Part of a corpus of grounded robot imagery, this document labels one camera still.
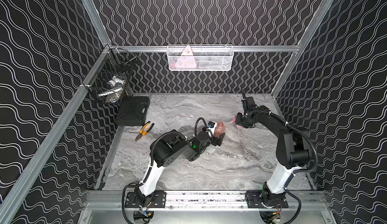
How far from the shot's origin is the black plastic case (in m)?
1.01

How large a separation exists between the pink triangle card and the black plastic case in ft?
1.27

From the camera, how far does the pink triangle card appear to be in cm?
90
